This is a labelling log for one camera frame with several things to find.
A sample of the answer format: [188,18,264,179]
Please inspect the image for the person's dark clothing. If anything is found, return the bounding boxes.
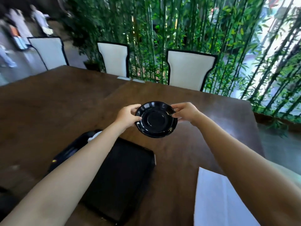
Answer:
[0,186,20,222]

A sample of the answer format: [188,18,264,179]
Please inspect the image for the white cup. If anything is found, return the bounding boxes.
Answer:
[87,131,103,143]

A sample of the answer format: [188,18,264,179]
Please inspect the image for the person's right hand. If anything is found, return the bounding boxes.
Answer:
[170,102,203,127]

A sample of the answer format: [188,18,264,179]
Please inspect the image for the white paper napkin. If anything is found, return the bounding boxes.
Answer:
[193,167,260,226]

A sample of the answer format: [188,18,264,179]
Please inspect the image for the brown wooden planter box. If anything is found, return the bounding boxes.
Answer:
[254,111,301,133]

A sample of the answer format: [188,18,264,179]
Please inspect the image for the person's right forearm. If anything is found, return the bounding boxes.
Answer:
[193,113,301,226]

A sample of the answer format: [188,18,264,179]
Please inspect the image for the person's left forearm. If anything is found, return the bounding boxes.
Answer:
[0,122,126,226]

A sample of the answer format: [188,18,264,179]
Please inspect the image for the green bamboo screen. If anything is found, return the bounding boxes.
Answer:
[103,0,301,123]

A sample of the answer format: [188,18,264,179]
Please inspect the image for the potted green plant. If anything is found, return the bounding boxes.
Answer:
[59,0,104,71]

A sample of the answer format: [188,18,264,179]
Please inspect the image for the person's left hand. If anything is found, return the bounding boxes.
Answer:
[114,104,143,132]

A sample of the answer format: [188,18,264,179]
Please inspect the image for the black tray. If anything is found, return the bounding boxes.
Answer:
[47,129,157,225]

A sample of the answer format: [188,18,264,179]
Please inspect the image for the black saucer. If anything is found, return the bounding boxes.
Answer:
[135,101,178,139]

